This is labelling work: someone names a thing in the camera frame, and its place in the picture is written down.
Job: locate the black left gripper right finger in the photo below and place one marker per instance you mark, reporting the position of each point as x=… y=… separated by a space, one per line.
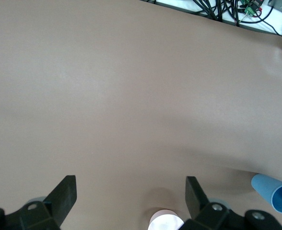
x=196 y=201

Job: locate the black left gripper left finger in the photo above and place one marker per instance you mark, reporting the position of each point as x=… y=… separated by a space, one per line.
x=64 y=196

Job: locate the pale pink bowl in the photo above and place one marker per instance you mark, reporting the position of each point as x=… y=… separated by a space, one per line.
x=165 y=221

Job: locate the blue ribbed plastic cup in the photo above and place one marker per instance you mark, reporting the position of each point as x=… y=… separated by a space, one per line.
x=265 y=189

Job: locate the green circuit board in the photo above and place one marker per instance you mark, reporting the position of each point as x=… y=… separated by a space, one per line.
x=249 y=9

